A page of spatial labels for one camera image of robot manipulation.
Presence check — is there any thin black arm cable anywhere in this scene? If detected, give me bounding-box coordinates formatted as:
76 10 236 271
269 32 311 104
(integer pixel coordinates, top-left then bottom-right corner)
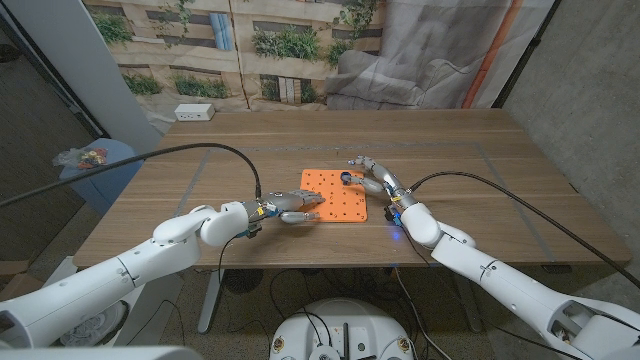
217 238 269 360
402 227 581 360

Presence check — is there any white table leg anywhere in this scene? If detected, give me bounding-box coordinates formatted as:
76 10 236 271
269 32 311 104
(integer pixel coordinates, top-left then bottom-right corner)
449 274 484 334
197 268 226 334

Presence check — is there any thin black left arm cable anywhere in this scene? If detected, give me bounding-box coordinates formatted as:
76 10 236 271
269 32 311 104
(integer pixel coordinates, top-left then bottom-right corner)
217 238 269 360

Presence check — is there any white robot head rim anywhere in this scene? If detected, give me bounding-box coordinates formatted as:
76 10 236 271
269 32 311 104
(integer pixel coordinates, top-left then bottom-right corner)
0 346 204 360

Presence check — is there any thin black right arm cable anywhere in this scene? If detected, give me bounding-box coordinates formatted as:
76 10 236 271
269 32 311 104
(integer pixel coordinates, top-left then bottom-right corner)
402 227 581 360

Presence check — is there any clear bag of colourful toys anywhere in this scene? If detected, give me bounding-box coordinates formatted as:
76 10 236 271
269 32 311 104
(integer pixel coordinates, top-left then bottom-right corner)
51 146 109 170

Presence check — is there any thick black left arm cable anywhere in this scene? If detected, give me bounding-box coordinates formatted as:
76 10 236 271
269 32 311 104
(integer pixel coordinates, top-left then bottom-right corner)
0 142 264 207

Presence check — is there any white floor cable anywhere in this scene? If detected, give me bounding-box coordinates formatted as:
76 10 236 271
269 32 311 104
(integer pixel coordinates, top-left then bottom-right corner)
394 268 441 360

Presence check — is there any white power strip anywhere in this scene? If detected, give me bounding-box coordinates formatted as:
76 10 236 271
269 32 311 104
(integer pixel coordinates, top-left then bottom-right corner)
173 102 216 122

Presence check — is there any blue round stool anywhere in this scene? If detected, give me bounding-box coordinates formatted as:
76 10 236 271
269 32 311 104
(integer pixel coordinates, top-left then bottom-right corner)
58 137 145 216

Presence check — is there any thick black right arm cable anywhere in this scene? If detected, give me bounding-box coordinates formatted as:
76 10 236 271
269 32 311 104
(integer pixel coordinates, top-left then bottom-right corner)
408 170 640 290

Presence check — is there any orange peg board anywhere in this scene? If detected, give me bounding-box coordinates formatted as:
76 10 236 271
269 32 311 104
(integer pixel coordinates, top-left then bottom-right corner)
298 168 369 224

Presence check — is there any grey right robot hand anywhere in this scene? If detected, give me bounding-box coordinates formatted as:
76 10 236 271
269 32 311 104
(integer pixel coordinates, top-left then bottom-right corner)
342 155 419 227

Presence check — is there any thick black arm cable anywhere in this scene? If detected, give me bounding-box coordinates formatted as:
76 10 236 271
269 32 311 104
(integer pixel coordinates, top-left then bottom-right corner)
408 170 640 290
0 142 264 207

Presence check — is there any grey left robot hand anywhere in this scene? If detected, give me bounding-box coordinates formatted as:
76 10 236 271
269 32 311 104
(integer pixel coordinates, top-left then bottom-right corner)
244 188 326 239

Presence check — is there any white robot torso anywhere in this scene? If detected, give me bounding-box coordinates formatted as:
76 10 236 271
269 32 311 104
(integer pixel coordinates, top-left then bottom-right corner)
268 297 415 360

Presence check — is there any printed fabric backdrop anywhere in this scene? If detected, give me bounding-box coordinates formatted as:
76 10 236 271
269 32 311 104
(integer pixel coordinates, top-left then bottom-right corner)
82 0 557 134

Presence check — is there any grey sneaker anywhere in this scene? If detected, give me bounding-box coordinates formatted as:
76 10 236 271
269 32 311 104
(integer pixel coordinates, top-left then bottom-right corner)
59 299 130 348

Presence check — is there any black backdrop stand pole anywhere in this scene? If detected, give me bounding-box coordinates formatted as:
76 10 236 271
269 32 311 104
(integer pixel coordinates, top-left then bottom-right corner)
492 0 564 109

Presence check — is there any black round floor base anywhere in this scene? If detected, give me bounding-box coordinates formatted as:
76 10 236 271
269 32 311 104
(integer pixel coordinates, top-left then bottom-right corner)
223 268 265 294

